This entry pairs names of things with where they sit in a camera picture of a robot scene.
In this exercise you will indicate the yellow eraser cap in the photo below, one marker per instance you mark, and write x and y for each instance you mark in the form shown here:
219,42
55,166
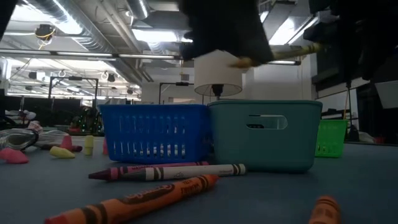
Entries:
89,144
62,152

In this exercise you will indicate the white wall panel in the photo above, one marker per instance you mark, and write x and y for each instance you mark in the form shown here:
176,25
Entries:
388,93

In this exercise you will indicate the person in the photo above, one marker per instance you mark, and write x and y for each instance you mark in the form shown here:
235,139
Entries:
88,121

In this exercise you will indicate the orange crayon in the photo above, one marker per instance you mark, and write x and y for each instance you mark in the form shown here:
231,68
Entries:
325,211
140,199

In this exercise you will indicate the black metal frame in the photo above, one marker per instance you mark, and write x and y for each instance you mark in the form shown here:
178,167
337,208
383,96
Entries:
174,83

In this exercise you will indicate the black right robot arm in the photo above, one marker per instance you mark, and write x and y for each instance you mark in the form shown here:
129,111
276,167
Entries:
357,37

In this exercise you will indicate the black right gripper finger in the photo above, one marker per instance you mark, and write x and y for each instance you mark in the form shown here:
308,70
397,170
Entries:
252,51
205,49

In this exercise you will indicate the fluorescent tube light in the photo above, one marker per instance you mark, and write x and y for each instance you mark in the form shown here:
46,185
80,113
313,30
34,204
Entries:
283,62

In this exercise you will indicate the white crayon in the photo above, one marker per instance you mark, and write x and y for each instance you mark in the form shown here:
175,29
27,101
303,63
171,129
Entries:
192,171

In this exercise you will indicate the teal plastic bin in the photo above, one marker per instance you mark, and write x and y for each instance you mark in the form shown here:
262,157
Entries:
236,149

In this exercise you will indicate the white cylindrical lamp shade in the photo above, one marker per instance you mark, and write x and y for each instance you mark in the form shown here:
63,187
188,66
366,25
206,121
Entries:
217,74

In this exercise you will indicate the green plastic basket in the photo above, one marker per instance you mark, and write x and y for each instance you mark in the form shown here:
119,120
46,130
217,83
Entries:
331,137

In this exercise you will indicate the yellow crayon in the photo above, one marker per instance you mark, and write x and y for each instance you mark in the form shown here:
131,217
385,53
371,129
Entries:
295,51

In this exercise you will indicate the pink eraser cap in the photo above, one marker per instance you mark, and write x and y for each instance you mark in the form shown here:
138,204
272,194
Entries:
105,146
17,157
66,143

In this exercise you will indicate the blue plastic basket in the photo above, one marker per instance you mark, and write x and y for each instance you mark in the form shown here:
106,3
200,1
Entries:
155,109

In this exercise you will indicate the black gantry frame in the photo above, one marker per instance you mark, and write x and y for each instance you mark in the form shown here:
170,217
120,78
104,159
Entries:
74,78

